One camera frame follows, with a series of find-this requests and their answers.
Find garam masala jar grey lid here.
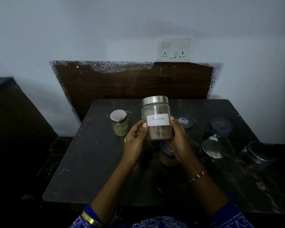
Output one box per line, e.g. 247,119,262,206
174,114,194,131

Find green fennel jar silver lid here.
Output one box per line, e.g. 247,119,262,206
110,109,130,137

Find pink beaded bracelet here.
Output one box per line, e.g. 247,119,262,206
189,169,208,183

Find white wall socket plate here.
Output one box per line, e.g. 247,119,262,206
159,36,191,62

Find person's right hand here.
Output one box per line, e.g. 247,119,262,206
169,116,200,171

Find gold bangle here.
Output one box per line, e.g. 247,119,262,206
81,210,104,227

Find person's left forearm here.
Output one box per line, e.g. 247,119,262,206
91,156,137,222

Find person's right forearm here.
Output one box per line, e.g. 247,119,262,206
181,161,229,216

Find cloves jar silver lid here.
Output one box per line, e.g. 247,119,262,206
241,141,277,169

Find person's left hand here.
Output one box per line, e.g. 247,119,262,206
122,119,149,165

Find coriander powder jar grey lid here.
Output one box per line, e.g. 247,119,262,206
159,139,180,167

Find black pepper jar grey lid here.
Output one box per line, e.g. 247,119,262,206
208,117,234,141

